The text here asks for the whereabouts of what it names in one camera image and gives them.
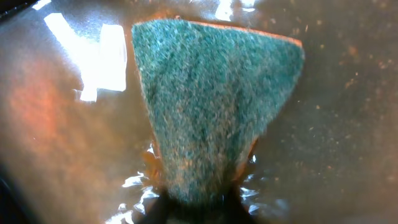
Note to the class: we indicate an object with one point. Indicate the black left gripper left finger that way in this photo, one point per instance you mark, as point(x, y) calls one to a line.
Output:
point(160, 210)

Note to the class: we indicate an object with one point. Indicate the green and orange sponge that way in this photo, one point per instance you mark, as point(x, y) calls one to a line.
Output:
point(210, 92)

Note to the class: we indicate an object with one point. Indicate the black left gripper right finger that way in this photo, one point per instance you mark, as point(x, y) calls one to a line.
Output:
point(233, 210)

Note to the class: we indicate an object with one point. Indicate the black water tray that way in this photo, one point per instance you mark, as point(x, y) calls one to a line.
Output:
point(75, 143)

